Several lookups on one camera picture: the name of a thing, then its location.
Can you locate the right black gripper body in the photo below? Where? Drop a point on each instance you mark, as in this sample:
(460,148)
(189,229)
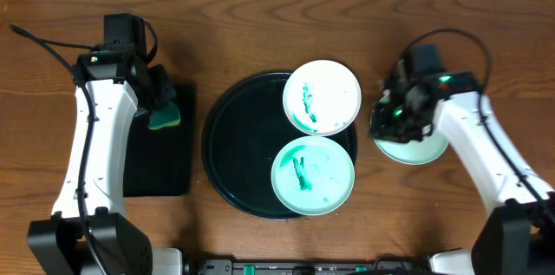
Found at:
(399,124)

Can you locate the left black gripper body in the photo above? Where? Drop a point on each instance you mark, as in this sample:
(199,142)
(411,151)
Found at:
(160,94)

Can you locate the green sponge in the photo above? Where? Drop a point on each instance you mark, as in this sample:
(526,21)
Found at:
(164,117)

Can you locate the mint green plate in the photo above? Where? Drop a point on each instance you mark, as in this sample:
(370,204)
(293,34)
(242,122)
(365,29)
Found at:
(416,151)
(312,175)

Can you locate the white plate with green smear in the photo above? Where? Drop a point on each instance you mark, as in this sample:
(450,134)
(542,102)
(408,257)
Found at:
(322,98)

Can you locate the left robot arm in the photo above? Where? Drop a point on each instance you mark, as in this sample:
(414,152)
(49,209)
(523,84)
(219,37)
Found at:
(88,232)

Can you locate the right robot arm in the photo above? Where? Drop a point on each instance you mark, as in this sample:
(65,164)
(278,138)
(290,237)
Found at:
(518,237)

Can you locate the rectangular black tray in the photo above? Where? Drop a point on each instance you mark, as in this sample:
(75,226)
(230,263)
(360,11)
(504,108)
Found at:
(158,162)

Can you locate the round black tray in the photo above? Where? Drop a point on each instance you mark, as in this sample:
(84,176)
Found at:
(243,134)

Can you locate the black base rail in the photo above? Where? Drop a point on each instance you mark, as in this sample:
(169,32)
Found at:
(386,264)

